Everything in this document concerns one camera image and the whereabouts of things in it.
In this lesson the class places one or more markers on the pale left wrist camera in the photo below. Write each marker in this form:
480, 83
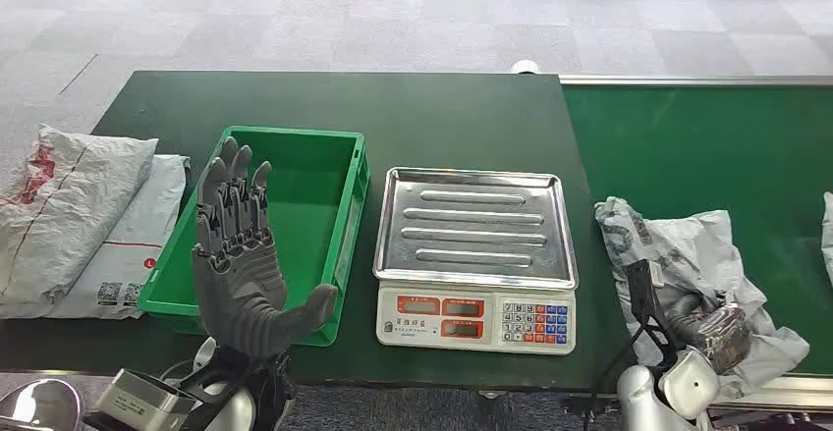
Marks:
140, 399

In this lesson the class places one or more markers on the green conveyor belt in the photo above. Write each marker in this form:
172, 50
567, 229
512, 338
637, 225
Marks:
703, 148

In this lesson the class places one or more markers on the large grey red-print parcel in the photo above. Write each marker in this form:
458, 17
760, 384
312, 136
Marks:
71, 200

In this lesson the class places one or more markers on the white parcel black-white pattern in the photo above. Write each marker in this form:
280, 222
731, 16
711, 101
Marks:
828, 233

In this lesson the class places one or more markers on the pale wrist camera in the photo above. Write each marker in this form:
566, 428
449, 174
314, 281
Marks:
641, 291
140, 399

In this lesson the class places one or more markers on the shiny chrome dome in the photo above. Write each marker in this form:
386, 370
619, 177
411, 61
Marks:
39, 408

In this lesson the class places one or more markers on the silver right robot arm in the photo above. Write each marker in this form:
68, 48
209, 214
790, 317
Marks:
634, 395

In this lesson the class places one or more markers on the flat white QR-code parcel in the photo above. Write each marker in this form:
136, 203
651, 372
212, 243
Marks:
130, 265

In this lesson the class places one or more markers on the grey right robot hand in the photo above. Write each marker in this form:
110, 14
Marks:
722, 340

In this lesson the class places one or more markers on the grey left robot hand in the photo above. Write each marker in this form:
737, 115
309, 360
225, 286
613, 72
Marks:
237, 285

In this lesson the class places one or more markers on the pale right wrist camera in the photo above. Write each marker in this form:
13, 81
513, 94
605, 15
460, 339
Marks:
641, 291

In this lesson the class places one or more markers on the grey red-logo parcel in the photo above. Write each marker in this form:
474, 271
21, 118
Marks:
683, 246

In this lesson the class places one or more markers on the green plastic crate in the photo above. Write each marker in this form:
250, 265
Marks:
306, 220

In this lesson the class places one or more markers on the white electronic scale body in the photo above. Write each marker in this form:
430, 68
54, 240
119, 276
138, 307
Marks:
416, 330

